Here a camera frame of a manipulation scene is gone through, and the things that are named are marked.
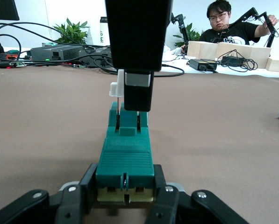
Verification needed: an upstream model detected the green leafy potted plant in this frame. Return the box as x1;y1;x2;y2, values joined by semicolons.
53;18;90;45
172;22;205;47

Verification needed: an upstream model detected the black teleoperation arm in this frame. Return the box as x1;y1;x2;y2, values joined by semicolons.
211;7;279;47

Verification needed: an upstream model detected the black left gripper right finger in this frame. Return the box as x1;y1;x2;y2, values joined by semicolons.
148;164;250;224

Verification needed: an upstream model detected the long wooden block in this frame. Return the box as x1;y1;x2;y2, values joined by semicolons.
187;41;272;64

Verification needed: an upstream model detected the short wooden block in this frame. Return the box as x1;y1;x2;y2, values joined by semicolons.
266;57;279;73

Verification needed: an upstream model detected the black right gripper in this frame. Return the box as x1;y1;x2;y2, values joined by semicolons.
105;0;173;112

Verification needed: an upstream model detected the black adapter with cables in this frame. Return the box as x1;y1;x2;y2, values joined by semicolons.
217;49;257;71

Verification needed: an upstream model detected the black power supply unit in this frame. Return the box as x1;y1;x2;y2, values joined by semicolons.
30;43;84;62
79;46;113;69

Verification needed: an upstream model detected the person in black t-shirt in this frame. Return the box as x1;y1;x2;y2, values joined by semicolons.
199;0;261;46

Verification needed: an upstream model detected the green load switch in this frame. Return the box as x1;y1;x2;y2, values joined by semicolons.
96;69;155;206

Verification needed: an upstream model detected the person left forearm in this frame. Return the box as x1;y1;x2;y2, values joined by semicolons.
254;21;270;38

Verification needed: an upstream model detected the white bottle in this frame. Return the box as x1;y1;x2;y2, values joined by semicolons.
99;16;107;45

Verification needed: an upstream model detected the person left hand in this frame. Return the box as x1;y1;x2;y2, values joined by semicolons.
266;14;279;27

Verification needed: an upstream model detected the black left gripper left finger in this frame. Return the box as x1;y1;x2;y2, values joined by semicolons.
0;163;98;224

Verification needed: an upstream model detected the black power adapter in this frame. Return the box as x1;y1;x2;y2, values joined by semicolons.
189;58;218;72

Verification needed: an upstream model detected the black monitor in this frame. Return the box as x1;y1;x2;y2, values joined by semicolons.
0;0;20;21

